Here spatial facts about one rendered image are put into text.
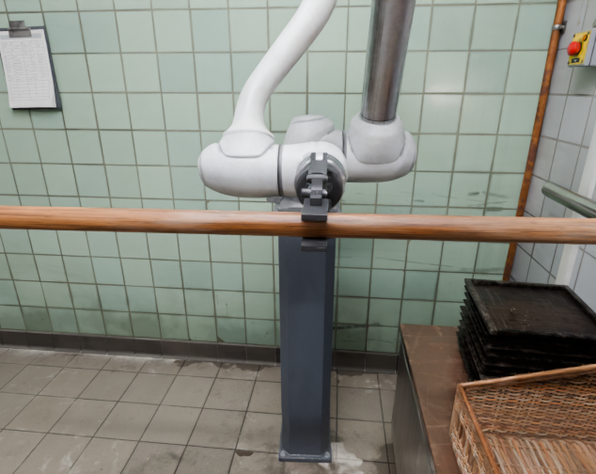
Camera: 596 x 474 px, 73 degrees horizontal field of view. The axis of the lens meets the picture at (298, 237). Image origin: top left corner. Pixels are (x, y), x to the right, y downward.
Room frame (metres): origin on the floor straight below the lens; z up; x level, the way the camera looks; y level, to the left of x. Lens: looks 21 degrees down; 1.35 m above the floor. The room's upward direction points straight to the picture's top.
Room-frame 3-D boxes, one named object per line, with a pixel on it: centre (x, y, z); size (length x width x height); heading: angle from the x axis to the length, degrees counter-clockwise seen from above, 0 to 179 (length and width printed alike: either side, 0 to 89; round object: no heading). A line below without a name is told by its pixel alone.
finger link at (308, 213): (0.46, -0.02, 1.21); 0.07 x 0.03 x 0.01; 175
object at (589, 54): (1.33, -0.88, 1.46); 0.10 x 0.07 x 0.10; 174
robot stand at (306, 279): (1.24, -0.03, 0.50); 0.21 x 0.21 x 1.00; 88
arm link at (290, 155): (0.80, -0.03, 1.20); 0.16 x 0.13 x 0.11; 175
